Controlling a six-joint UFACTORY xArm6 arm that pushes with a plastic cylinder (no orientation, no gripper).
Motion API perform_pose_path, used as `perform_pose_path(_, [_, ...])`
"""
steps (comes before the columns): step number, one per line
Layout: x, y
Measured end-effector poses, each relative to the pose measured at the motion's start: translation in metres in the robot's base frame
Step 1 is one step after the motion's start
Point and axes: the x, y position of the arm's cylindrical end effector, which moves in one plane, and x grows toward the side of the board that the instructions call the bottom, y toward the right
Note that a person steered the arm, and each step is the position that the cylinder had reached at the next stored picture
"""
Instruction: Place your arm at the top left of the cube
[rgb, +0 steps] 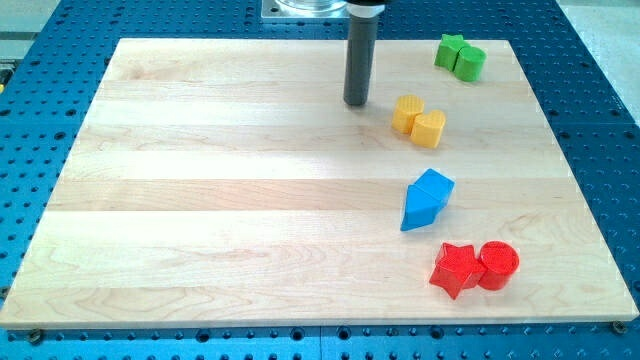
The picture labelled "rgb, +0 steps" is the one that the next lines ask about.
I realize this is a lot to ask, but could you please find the yellow heart block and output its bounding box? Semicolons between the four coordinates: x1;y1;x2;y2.
410;110;446;149

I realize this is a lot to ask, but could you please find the right board clamp bolt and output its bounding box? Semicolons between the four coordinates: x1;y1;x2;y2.
611;321;627;334

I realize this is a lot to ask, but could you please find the red star block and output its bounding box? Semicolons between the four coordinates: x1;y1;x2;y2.
429;243;487;300

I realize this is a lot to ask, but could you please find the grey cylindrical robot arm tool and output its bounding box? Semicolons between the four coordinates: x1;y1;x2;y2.
343;0;388;106

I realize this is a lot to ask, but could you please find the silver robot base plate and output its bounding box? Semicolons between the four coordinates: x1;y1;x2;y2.
261;0;348;20

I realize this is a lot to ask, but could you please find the blue triangle block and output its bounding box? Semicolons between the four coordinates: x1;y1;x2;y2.
400;185;450;231

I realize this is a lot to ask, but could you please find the green cylinder block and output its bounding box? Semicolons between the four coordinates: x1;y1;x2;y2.
453;46;487;82

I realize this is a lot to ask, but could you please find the left board clamp bolt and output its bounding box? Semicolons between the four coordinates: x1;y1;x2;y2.
25;329;44;346

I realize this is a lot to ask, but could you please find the green star block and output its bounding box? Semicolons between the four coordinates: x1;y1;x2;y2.
434;34;469;72

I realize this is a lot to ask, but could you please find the yellow hexagon block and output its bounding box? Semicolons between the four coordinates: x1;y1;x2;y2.
391;94;425;134

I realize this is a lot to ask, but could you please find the board clamp bolt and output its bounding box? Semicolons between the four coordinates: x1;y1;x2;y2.
25;329;44;346
611;321;627;334

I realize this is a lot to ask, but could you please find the blue cube block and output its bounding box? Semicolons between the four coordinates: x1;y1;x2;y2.
414;168;455;207

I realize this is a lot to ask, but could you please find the red cylinder block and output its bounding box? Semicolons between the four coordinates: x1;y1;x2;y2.
478;241;520;291

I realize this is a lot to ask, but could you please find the wooden board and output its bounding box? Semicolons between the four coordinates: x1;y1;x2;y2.
1;38;638;329

